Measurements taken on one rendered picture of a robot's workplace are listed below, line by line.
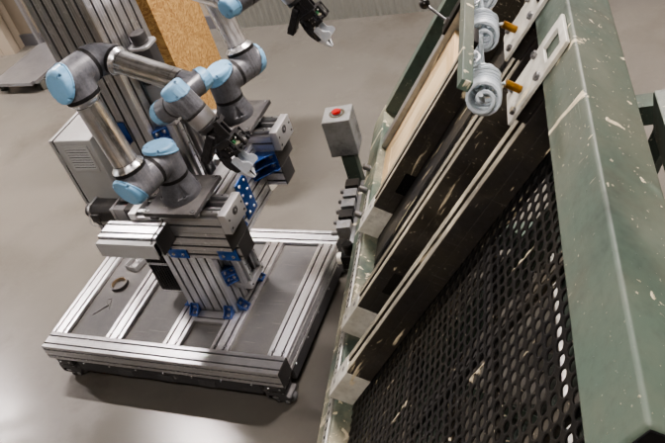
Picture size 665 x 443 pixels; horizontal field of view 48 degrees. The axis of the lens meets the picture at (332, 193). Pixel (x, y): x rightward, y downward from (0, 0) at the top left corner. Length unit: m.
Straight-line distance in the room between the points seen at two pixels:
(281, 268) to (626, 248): 2.77
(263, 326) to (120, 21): 1.43
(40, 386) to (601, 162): 3.37
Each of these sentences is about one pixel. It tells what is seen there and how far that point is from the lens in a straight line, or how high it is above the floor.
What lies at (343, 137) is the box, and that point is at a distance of 3.13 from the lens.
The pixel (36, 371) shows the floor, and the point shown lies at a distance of 4.15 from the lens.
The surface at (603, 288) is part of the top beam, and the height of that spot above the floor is 1.88.
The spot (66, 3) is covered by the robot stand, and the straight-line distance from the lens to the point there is 2.72.
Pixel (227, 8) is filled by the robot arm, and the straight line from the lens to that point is 2.64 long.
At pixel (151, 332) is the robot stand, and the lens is 3.61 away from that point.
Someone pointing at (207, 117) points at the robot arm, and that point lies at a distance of 2.16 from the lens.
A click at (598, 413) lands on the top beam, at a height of 1.85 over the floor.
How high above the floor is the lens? 2.55
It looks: 37 degrees down
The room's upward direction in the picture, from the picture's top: 19 degrees counter-clockwise
